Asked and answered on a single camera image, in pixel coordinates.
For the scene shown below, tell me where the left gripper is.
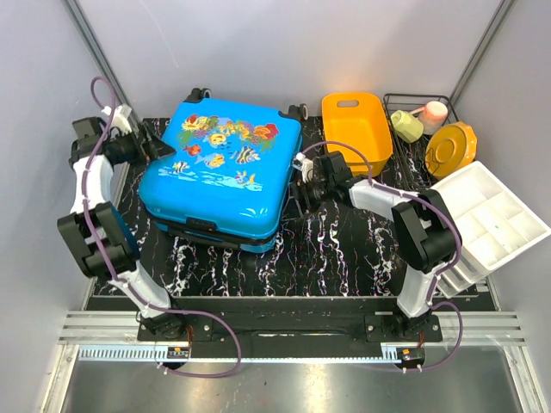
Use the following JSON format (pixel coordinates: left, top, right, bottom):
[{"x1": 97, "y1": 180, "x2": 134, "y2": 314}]
[{"x1": 111, "y1": 122, "x2": 176, "y2": 169}]

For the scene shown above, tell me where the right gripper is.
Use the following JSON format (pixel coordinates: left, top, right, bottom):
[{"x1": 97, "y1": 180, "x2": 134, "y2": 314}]
[{"x1": 278, "y1": 177, "x2": 334, "y2": 222}]

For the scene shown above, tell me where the blue fish-print suitcase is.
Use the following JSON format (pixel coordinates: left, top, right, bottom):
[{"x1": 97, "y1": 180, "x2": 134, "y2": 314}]
[{"x1": 138, "y1": 88, "x2": 308, "y2": 254}]

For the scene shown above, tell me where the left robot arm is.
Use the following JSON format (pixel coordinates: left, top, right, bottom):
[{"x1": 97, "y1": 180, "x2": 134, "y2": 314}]
[{"x1": 57, "y1": 117, "x2": 191, "y2": 341}]

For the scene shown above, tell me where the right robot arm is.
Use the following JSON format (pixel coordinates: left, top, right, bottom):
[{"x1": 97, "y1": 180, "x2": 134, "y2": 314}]
[{"x1": 290, "y1": 151, "x2": 461, "y2": 342}]

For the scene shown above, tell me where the orange plastic basket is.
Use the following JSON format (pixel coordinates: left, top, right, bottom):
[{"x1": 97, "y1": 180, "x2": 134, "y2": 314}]
[{"x1": 321, "y1": 92, "x2": 393, "y2": 177}]

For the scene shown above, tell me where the green cup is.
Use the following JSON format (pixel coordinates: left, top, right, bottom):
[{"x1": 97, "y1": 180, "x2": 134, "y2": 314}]
[{"x1": 391, "y1": 110, "x2": 424, "y2": 143}]

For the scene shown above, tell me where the pink cup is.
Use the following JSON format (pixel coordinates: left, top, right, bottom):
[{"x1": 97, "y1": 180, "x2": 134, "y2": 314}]
[{"x1": 410, "y1": 101, "x2": 449, "y2": 135}]

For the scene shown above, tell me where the yellow plate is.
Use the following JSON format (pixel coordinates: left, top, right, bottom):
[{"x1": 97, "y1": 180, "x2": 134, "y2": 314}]
[{"x1": 424, "y1": 121, "x2": 478, "y2": 180}]

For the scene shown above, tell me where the white drawer organizer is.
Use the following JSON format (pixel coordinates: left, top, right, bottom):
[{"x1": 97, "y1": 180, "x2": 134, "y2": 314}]
[{"x1": 433, "y1": 161, "x2": 550, "y2": 298}]

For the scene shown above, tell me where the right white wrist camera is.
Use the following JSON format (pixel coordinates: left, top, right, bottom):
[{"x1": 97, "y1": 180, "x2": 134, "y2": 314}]
[{"x1": 293, "y1": 152, "x2": 314, "y2": 182}]

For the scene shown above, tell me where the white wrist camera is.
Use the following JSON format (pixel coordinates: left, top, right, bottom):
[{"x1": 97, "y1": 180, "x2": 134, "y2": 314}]
[
  {"x1": 101, "y1": 104, "x2": 139, "y2": 137},
  {"x1": 293, "y1": 152, "x2": 314, "y2": 182}
]

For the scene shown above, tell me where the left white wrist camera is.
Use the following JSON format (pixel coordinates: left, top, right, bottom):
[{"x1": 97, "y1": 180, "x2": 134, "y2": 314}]
[{"x1": 101, "y1": 104, "x2": 139, "y2": 137}]

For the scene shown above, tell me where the black wire dish rack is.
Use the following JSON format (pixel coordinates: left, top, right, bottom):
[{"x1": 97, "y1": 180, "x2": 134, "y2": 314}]
[{"x1": 379, "y1": 93, "x2": 459, "y2": 191}]

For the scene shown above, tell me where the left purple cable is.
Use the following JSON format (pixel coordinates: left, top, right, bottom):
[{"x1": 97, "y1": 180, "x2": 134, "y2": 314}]
[{"x1": 72, "y1": 76, "x2": 243, "y2": 379}]

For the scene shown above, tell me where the purple cable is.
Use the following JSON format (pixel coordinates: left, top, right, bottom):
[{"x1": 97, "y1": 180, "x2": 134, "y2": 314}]
[
  {"x1": 72, "y1": 76, "x2": 243, "y2": 379},
  {"x1": 296, "y1": 139, "x2": 464, "y2": 373}
]

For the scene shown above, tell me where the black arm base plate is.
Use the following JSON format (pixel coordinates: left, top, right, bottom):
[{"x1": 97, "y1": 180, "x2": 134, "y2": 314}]
[{"x1": 138, "y1": 297, "x2": 443, "y2": 361}]

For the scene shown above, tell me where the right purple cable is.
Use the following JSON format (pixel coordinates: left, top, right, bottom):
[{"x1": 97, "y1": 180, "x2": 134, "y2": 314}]
[{"x1": 296, "y1": 139, "x2": 464, "y2": 373}]

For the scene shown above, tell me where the aluminium rail frame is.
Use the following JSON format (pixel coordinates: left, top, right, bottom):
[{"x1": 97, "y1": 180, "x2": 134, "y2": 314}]
[{"x1": 41, "y1": 311, "x2": 548, "y2": 412}]

